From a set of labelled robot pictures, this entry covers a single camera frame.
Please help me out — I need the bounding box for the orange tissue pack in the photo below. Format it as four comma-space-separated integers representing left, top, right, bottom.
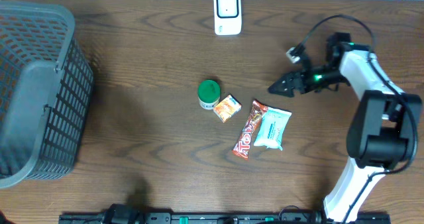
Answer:
213, 95, 242, 123

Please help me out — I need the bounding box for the white barcode scanner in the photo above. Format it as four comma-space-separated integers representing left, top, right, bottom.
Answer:
213, 0, 242, 36

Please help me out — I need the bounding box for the mint green wipes pack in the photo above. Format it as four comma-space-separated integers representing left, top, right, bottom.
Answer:
254, 107, 292, 150

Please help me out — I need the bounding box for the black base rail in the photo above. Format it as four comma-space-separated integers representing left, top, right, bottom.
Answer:
58, 211, 392, 224

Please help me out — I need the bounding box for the red Top chocolate bar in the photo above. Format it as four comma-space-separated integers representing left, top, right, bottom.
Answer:
232, 99, 268, 160

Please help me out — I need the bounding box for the grey plastic basket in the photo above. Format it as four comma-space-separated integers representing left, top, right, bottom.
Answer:
1, 1, 94, 188

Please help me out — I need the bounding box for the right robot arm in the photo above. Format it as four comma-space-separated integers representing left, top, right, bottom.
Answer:
268, 32, 423, 223

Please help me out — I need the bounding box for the green lid jar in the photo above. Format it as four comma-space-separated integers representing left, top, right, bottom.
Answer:
197, 80, 221, 110

